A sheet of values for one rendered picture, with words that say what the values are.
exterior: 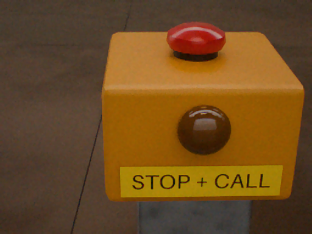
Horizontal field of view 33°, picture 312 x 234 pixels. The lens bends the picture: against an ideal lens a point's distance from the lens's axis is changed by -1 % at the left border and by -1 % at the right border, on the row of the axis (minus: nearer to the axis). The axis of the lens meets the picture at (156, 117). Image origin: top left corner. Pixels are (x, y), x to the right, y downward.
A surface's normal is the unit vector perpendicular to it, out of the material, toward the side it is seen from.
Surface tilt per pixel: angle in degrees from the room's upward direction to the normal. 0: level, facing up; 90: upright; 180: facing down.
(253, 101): 90
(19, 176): 0
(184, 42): 79
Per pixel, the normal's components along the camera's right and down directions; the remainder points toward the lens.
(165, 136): 0.03, 0.42
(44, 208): 0.00, -0.91
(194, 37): -0.03, -0.58
